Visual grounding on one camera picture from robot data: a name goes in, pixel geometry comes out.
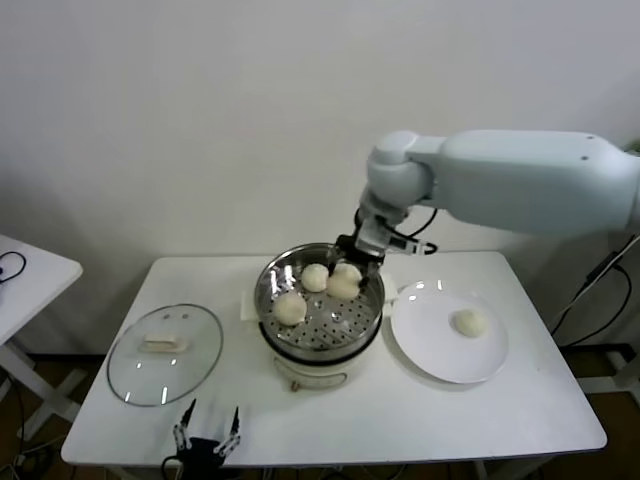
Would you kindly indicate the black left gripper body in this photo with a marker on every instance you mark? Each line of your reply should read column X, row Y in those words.
column 202, row 455

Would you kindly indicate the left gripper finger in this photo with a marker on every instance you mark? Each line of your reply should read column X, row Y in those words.
column 182, row 427
column 231, row 432

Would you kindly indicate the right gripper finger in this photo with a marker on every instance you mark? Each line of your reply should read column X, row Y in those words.
column 333, row 264
column 369, row 276

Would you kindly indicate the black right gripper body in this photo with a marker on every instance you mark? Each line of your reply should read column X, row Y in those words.
column 357, row 250

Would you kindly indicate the white steamed baozi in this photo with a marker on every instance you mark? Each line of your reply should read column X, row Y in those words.
column 314, row 277
column 290, row 309
column 470, row 322
column 344, row 284

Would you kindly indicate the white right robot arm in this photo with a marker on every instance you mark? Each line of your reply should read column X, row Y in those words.
column 500, row 175

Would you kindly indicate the stainless steel steamer basket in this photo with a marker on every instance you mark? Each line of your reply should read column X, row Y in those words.
column 350, row 320

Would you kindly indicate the white round plate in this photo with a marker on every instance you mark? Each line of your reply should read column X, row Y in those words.
column 425, row 350

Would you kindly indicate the cream electric cooker base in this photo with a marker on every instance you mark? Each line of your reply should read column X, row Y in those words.
column 310, row 375

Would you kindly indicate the white side table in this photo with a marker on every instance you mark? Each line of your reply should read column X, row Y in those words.
column 35, row 285

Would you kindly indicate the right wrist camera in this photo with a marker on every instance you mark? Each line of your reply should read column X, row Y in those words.
column 407, row 246

